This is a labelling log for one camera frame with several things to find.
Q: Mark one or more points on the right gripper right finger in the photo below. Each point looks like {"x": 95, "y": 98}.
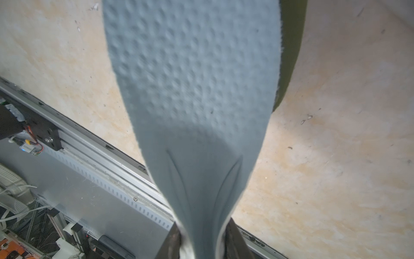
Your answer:
{"x": 235, "y": 246}

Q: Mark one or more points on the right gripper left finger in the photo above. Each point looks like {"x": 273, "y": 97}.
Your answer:
{"x": 170, "y": 248}

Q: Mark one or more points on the grey insole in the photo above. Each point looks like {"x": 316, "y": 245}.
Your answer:
{"x": 198, "y": 80}

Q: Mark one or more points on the olive green shoe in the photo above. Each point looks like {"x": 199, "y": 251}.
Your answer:
{"x": 293, "y": 15}

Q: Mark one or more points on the aluminium rail base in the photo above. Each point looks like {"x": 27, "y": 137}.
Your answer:
{"x": 91, "y": 183}

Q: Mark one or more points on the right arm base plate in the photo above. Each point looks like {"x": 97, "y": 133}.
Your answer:
{"x": 30, "y": 130}

